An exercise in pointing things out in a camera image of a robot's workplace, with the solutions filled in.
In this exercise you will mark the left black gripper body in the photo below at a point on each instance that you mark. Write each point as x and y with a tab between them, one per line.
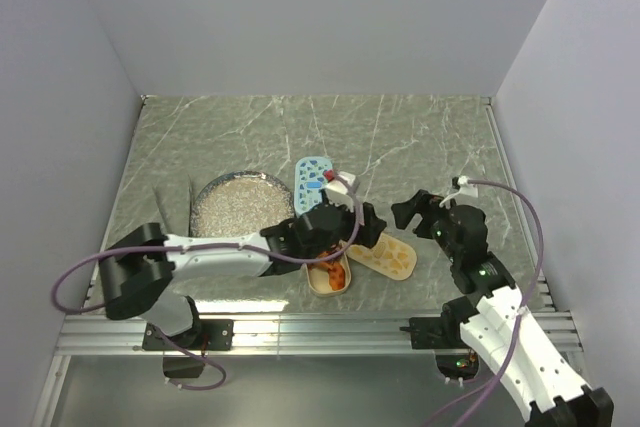
345	232

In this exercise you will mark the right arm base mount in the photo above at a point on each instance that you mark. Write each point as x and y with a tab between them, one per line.
454	359

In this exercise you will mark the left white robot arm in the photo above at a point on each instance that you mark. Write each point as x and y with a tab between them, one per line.
138	271

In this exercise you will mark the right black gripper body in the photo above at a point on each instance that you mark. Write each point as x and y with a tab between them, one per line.
434	221

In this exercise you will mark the blue lunch box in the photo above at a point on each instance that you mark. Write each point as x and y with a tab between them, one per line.
302	209

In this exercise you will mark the blue patterned lid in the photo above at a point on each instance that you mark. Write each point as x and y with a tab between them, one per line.
309	182

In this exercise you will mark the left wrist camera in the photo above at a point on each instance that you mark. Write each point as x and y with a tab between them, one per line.
340	187

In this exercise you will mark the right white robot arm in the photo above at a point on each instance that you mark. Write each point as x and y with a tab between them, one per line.
492	318

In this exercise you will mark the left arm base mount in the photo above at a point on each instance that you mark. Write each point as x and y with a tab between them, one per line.
179	356

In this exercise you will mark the aluminium frame rail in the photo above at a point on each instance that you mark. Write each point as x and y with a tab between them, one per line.
257	334

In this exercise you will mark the beige patterned lid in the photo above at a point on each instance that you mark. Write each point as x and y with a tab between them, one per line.
390	257

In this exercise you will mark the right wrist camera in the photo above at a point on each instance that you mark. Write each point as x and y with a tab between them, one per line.
461	186

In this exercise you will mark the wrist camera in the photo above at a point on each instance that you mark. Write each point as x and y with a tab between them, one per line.
340	187
461	186

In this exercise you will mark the beige lunch box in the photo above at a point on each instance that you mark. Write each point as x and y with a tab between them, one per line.
318	279

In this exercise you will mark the spotted orange food piece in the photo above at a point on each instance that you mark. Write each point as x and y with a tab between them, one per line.
337	274

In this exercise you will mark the speckled round plate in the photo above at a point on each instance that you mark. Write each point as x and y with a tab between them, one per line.
239	203

